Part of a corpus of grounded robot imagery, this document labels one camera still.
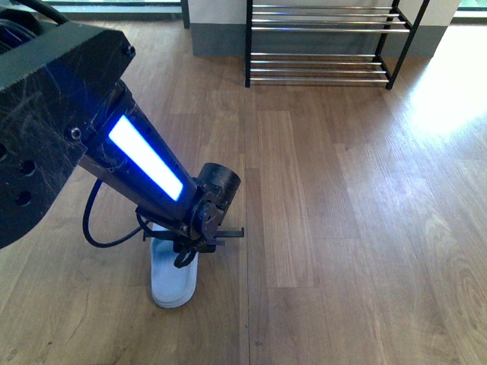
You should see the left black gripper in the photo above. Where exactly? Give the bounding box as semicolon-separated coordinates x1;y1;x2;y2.
142;201;244;268

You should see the light blue slipper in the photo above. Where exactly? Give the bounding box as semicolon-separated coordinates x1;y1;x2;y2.
150;238;199;309

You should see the black metal shoe rack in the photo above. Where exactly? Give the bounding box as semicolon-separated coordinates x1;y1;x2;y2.
244;1;429;90

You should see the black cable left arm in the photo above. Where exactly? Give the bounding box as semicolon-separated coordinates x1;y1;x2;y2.
82;179;148;248

